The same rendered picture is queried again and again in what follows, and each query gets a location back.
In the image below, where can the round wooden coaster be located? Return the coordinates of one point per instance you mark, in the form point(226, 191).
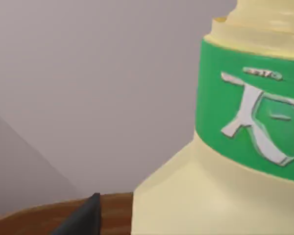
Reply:
point(39, 218)

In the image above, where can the cream bottle with green label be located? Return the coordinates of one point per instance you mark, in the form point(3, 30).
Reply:
point(235, 147)

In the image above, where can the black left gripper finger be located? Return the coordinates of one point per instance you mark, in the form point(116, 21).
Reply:
point(84, 218)

